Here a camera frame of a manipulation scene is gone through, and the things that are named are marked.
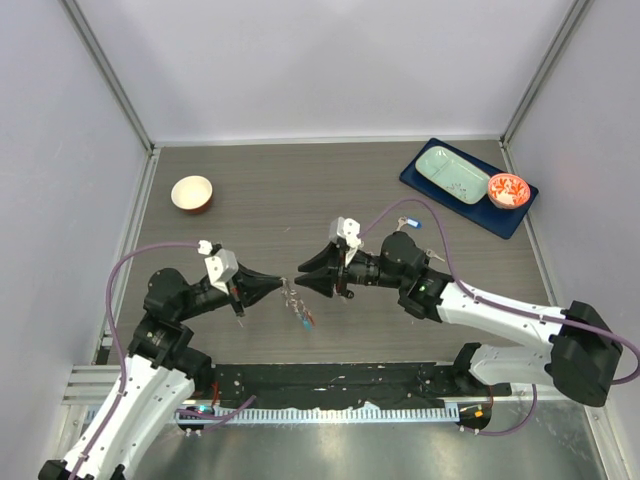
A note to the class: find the silver key by blue tag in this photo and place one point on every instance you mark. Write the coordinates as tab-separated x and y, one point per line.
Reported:
401	222

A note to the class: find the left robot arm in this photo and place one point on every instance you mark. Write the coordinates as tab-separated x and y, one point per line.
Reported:
160	371

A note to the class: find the red patterned bowl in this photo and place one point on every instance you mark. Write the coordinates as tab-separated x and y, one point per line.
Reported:
508	191

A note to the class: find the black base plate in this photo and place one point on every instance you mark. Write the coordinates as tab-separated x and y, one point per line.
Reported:
341	386

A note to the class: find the blue key tag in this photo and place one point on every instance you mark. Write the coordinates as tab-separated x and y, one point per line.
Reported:
413	223

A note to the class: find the white and red bowl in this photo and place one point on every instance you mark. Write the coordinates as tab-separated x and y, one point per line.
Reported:
192	194

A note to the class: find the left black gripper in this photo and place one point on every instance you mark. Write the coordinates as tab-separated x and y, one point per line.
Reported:
253	285

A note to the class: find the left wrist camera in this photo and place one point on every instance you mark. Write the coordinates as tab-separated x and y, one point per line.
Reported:
221	268

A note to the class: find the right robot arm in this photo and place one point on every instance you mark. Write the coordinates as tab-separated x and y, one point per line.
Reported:
570	349

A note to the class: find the light green divided dish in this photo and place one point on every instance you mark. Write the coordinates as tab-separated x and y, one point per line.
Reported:
453	174

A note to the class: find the loose silver key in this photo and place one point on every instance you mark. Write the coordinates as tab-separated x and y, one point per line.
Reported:
433	255

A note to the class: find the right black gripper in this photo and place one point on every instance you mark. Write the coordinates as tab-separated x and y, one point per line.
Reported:
326	264

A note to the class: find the metal crescent keyring holder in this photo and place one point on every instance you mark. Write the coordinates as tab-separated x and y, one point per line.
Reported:
294	302

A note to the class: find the slotted cable duct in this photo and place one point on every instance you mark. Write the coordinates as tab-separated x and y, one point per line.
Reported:
368	413

